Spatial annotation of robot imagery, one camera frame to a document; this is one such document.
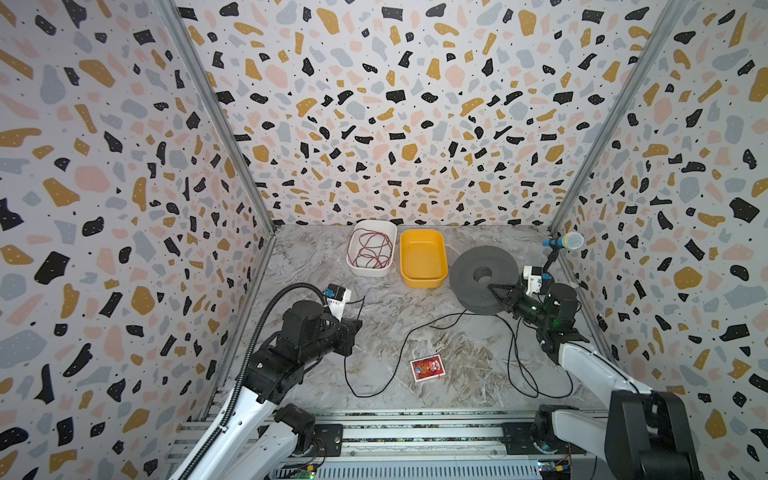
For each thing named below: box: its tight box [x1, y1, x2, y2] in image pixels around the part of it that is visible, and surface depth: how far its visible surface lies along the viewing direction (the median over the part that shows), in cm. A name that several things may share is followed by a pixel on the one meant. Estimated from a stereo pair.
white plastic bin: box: [346, 220, 397, 278], surface depth 115 cm
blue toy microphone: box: [542, 232, 585, 250], surface depth 86 cm
